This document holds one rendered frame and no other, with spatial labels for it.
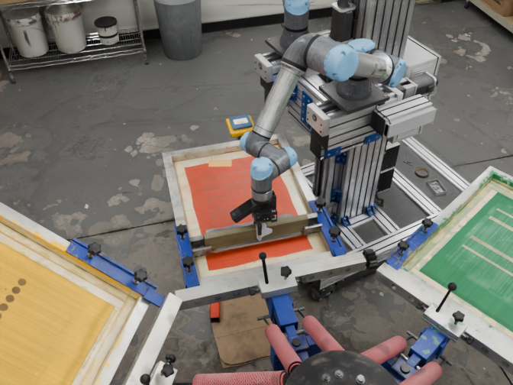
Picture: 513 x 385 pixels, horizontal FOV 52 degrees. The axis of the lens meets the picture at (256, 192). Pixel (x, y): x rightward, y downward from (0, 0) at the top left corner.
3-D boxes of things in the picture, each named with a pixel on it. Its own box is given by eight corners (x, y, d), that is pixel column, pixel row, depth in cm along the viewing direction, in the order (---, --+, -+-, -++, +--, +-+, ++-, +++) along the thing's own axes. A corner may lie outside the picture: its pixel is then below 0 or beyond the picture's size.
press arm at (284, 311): (266, 292, 183) (266, 283, 180) (282, 288, 184) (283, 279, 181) (280, 334, 171) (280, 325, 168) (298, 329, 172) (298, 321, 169)
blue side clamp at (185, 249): (175, 237, 209) (173, 224, 204) (188, 234, 210) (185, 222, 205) (187, 297, 188) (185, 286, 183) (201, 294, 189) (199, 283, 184)
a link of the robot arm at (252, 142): (289, 20, 179) (231, 147, 191) (314, 30, 174) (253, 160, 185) (305, 30, 189) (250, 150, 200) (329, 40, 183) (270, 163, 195)
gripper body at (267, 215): (277, 223, 193) (278, 200, 185) (254, 228, 192) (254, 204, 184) (272, 208, 199) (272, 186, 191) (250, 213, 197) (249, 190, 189)
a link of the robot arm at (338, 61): (382, 50, 215) (311, 31, 173) (414, 63, 207) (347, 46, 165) (371, 77, 220) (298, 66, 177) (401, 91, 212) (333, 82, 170)
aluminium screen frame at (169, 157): (162, 159, 242) (162, 153, 240) (283, 138, 253) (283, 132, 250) (190, 295, 187) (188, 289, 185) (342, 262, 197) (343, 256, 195)
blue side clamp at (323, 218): (307, 211, 219) (308, 198, 214) (318, 208, 220) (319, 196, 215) (332, 266, 198) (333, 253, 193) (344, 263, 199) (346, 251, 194)
